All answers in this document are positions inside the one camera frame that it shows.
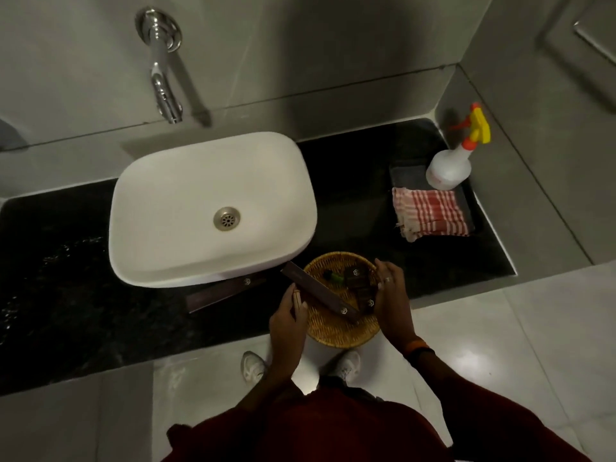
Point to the person's left hand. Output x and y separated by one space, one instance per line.
286 336

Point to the person's right hand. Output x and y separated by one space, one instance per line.
394 307

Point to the person's left fingers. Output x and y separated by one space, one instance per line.
290 303

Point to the person's right fingers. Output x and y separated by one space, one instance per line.
387 274

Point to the small tan stick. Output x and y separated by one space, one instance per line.
297 300

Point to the round wicker basket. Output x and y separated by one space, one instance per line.
337 329

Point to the person's left forearm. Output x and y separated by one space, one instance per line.
267 392

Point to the person's right forearm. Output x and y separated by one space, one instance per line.
430 369

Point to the long brown box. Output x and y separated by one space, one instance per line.
317 289
221 292

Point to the small dark brown box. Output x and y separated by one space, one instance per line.
366 298
357 278

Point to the small green item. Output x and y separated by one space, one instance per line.
334 277

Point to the red white checked cloth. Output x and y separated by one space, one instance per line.
428 214

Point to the white left shoe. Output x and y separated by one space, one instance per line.
252 366

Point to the white shoe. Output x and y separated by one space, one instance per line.
347 366
252 366

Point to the orange wristband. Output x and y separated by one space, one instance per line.
414 345

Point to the white right shoe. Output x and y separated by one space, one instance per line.
347 366

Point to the black wristband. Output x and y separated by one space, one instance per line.
421 356

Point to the dark rectangular tray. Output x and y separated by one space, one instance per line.
409 175

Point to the metal sink drain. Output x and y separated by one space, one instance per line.
226 219

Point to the white spray bottle yellow trigger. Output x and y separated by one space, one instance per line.
448 169

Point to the dark red garment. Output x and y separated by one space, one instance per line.
337 428

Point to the white ceramic sink basin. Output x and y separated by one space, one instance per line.
183 197

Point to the metal framed panel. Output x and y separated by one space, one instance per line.
596 28

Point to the grey rounded object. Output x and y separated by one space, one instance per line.
9 137

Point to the chrome wall faucet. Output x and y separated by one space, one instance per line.
159 52

